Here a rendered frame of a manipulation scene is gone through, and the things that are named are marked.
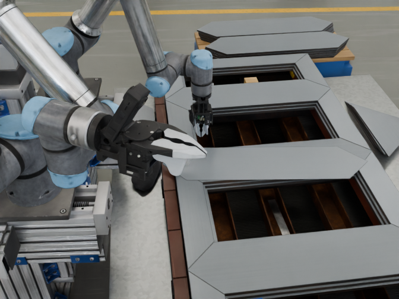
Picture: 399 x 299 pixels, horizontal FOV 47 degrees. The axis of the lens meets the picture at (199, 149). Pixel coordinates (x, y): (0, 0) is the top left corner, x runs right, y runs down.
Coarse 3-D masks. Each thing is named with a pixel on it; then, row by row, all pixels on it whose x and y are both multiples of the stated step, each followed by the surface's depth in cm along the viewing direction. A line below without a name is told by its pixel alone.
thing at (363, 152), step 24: (216, 72) 223; (240, 72) 224; (264, 72) 225; (264, 144) 176; (288, 144) 176; (312, 144) 176; (336, 144) 176; (384, 216) 149; (216, 240) 143; (288, 288) 128; (312, 288) 129; (336, 288) 130; (360, 288) 131
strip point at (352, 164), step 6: (342, 150) 174; (342, 156) 171; (348, 156) 171; (354, 156) 171; (348, 162) 168; (354, 162) 168; (360, 162) 168; (366, 162) 168; (348, 168) 166; (354, 168) 165; (348, 174) 163
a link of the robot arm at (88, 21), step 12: (96, 0) 153; (108, 0) 152; (84, 12) 158; (96, 12) 156; (108, 12) 158; (72, 24) 161; (84, 24) 160; (96, 24) 160; (84, 36) 162; (96, 36) 164; (84, 48) 164
